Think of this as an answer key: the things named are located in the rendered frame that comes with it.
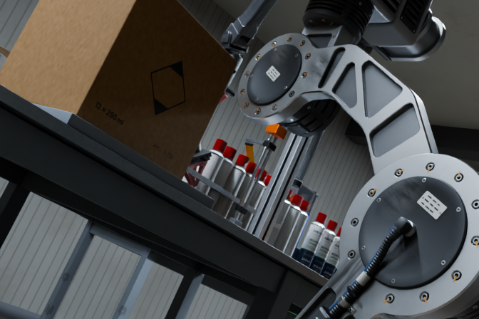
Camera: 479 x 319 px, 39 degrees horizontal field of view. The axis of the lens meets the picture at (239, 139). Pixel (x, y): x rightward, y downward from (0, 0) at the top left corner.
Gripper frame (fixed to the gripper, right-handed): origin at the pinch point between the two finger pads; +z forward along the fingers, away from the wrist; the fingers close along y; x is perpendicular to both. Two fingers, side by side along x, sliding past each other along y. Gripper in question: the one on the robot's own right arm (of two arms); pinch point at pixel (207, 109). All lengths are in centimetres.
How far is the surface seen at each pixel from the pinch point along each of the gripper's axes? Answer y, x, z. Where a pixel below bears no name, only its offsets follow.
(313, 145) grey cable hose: -17.2, 30.8, -2.5
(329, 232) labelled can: -56, 22, 14
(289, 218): -32.3, 22.6, 18.5
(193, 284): -88, -54, 53
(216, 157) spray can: 8.6, 22.2, 15.8
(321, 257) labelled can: -57, 23, 23
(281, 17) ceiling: -189, -187, -143
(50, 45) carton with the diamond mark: 83, 50, 22
